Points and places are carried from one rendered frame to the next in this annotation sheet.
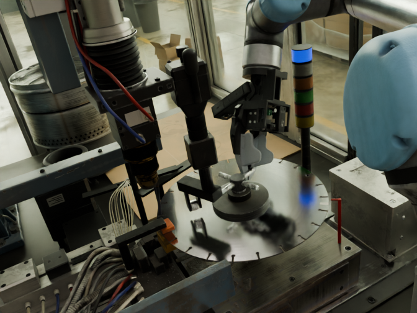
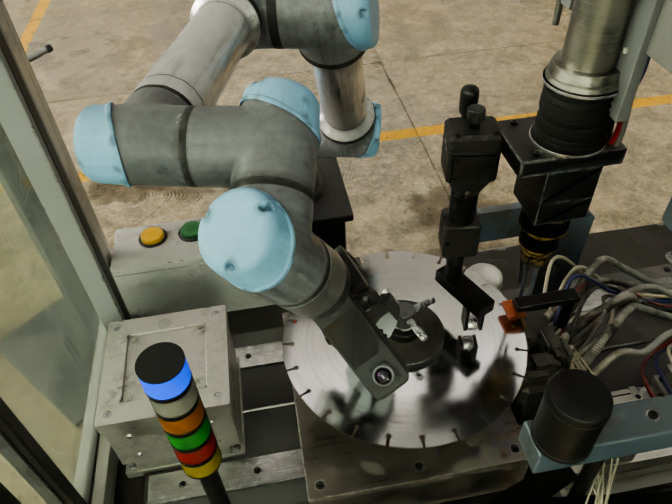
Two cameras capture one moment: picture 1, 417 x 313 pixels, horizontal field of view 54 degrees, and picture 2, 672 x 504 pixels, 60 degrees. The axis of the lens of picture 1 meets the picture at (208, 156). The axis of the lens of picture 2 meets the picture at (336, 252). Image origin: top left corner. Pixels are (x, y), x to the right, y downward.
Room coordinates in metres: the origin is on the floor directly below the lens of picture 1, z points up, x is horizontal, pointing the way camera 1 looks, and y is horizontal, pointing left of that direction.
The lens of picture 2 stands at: (1.15, 0.00, 1.59)
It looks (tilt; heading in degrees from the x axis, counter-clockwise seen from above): 44 degrees down; 195
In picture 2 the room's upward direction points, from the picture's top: 3 degrees counter-clockwise
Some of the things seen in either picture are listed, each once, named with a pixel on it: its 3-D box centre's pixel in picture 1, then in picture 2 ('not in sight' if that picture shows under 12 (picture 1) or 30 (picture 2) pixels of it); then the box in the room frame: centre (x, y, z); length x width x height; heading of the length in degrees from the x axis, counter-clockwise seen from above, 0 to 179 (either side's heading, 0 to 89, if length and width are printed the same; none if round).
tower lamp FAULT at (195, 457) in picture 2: (303, 106); (193, 439); (0.89, -0.24, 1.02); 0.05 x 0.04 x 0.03; 22
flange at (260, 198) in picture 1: (239, 194); (403, 329); (0.65, -0.05, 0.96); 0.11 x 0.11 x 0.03
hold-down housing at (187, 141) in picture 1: (193, 110); (465, 186); (0.60, 0.01, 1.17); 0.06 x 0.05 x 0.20; 103
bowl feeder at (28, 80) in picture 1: (76, 119); not in sight; (1.30, 0.41, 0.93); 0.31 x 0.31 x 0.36
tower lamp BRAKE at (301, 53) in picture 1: (301, 53); (163, 371); (0.89, -0.24, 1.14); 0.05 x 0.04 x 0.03; 22
